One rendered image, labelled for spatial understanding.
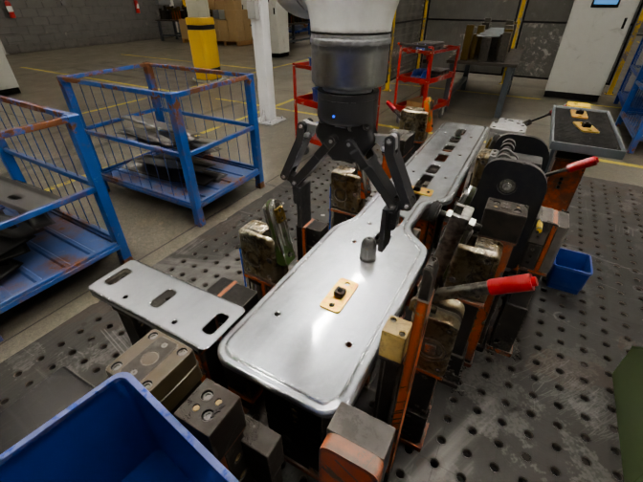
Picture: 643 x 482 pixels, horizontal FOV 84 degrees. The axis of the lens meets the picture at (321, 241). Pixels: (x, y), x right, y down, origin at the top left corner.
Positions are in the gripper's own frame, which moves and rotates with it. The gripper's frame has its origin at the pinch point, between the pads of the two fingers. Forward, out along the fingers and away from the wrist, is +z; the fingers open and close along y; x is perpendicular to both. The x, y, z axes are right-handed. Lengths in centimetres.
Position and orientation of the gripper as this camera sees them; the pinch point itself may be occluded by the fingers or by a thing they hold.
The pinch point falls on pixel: (342, 228)
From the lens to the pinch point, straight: 54.9
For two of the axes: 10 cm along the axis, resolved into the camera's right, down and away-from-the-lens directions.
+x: -4.8, 4.9, -7.2
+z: 0.0, 8.3, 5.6
